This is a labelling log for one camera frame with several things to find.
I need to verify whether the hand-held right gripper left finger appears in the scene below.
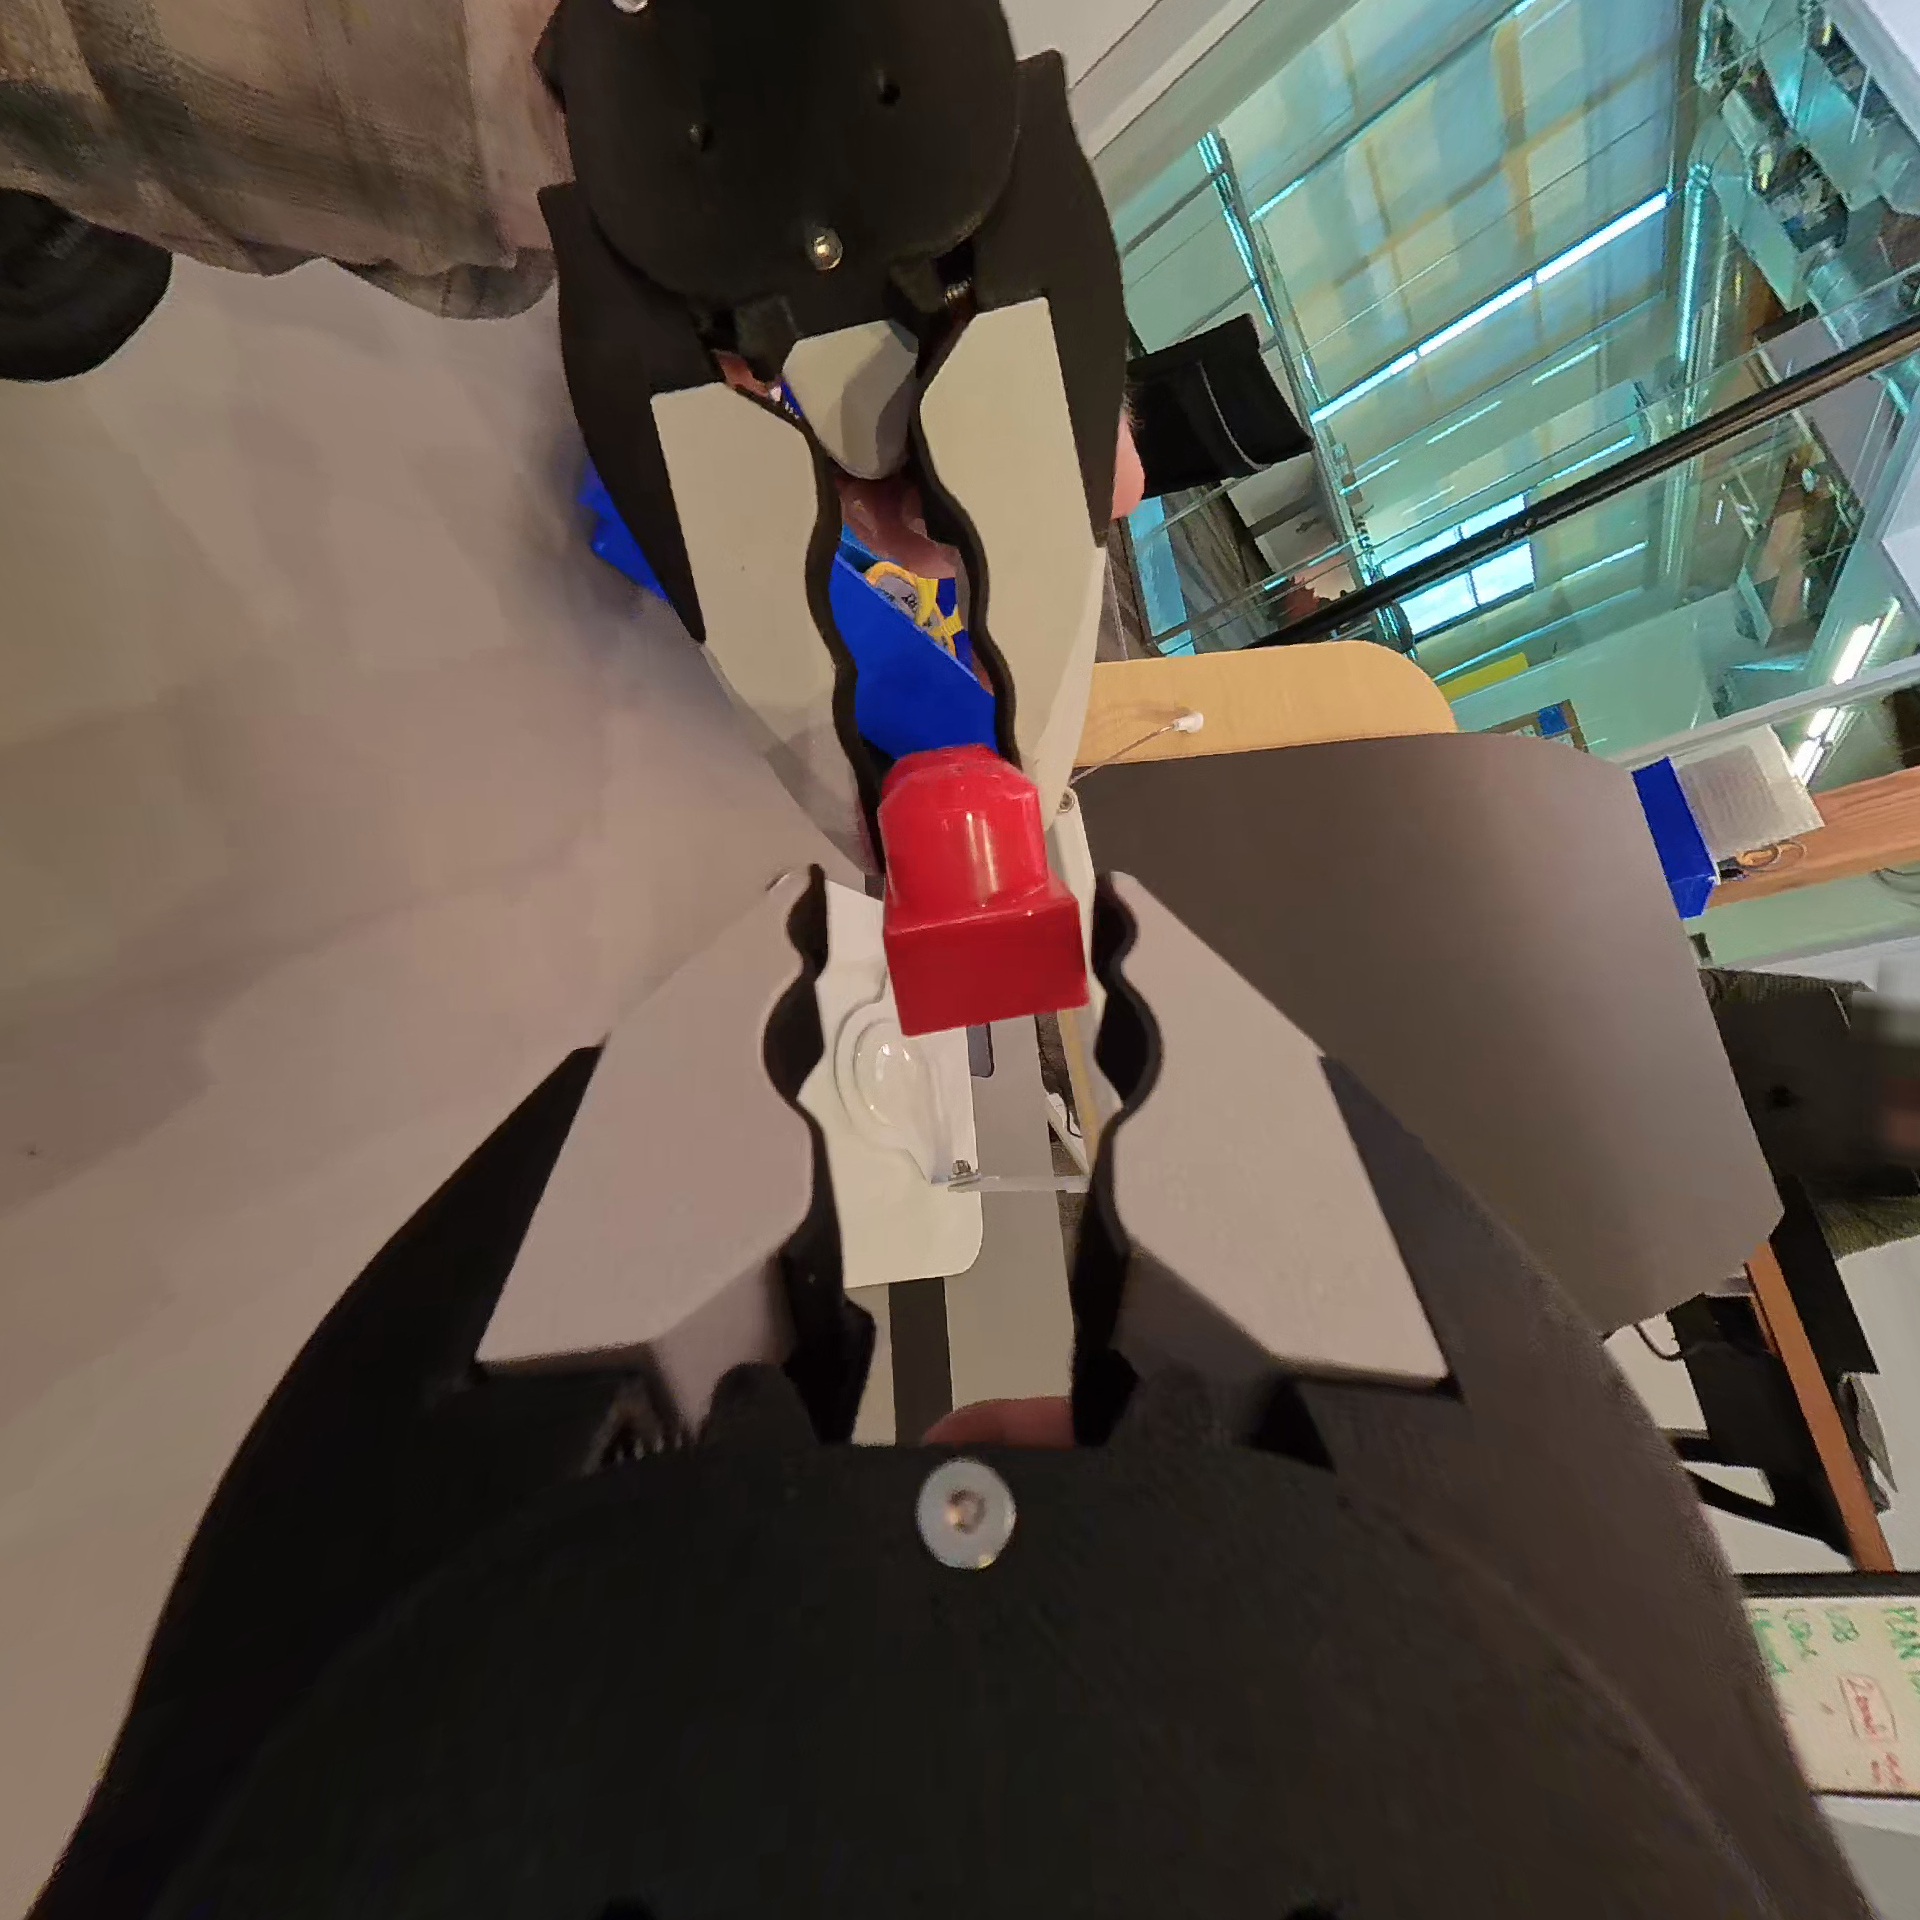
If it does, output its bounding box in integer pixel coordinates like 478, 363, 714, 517
478, 868, 878, 1435

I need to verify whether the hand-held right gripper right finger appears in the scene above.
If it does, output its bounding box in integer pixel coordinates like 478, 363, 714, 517
1075, 868, 1460, 1416

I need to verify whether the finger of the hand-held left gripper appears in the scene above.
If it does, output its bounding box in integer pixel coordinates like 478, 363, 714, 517
649, 367, 907, 877
901, 283, 1118, 806

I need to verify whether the red plastic block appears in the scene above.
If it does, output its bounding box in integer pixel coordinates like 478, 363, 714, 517
869, 748, 1094, 1040

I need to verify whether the person's left forearm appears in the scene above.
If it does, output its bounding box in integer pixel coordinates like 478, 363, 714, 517
0, 0, 579, 323

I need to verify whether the yellow item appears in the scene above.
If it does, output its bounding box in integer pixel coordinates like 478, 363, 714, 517
864, 547, 969, 647

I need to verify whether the blue plastic bin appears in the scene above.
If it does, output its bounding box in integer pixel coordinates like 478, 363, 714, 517
581, 451, 1002, 758

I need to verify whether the black mesh chair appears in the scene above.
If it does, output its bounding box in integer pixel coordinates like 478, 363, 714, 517
1123, 314, 1313, 502

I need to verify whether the black backdrop board stand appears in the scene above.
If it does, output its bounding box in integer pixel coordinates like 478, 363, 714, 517
1064, 643, 1790, 1344

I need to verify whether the whiteboard easel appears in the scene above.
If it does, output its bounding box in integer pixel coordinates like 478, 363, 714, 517
1734, 1583, 1920, 1807

